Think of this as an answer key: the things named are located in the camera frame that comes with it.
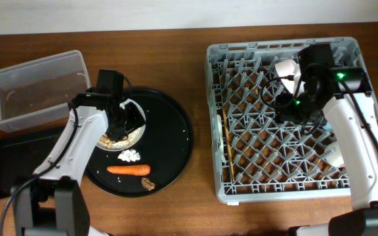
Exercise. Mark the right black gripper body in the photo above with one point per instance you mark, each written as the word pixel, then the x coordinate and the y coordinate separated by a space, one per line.
pixel 294 108

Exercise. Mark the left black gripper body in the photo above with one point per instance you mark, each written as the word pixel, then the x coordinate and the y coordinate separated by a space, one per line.
pixel 130 119

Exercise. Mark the white bowl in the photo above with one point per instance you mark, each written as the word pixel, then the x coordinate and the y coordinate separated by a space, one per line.
pixel 286 68

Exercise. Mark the cream white cup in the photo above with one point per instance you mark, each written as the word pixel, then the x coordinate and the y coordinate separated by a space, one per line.
pixel 334 158

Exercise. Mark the wooden chopstick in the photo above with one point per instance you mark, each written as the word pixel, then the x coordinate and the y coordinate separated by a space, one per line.
pixel 228 145

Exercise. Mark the light blue cup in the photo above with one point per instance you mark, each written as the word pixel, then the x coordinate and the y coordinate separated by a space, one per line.
pixel 327 127

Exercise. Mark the white plastic fork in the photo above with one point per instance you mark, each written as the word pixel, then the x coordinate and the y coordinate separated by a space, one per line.
pixel 220 141

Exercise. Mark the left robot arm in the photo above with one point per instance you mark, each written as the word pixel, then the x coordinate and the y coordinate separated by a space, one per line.
pixel 51 201

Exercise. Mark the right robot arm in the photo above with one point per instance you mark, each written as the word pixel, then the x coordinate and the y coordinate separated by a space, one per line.
pixel 342 96

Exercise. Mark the grey dishwasher rack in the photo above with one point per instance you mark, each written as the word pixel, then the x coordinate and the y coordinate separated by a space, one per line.
pixel 272 161

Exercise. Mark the grey plate with food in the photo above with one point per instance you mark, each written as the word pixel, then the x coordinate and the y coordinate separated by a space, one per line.
pixel 107 145

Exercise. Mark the crumpled white tissue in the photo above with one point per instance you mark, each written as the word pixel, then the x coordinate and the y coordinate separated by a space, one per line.
pixel 129 155

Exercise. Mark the orange carrot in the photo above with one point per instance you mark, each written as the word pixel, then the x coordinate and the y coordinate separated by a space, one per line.
pixel 133 170

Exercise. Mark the round black tray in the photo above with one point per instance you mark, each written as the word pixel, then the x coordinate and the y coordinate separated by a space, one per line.
pixel 166 146

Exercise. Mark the brown food scrap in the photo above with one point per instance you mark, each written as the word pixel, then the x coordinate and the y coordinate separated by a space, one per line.
pixel 147 184

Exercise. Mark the clear plastic bin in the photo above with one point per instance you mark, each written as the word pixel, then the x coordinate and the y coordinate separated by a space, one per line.
pixel 38 92

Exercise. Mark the white label sticker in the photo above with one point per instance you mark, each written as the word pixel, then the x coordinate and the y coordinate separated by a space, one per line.
pixel 233 203

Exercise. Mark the black rectangular tray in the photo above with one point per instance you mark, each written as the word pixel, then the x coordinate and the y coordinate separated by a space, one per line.
pixel 21 155

